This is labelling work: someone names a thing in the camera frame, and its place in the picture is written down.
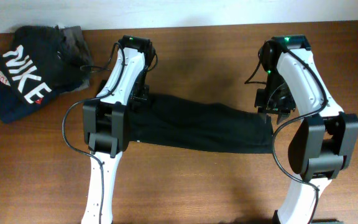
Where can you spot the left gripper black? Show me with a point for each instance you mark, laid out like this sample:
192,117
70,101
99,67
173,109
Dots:
137,97

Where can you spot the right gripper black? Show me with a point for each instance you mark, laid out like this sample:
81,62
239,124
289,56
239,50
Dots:
282,110

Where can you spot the black t-shirt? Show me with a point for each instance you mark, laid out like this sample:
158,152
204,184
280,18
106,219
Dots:
214,127

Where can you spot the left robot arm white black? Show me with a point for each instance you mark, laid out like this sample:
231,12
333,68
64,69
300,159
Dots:
106,122

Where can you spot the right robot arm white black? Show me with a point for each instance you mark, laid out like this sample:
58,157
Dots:
324,142

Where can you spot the grey folded garment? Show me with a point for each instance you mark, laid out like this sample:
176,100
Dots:
75,53

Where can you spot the black Nike shirt folded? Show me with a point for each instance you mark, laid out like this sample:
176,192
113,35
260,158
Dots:
35,46

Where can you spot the navy folded garment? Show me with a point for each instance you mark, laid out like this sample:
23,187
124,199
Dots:
13,109

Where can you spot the red white folded garment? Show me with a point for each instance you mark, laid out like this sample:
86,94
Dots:
36,94

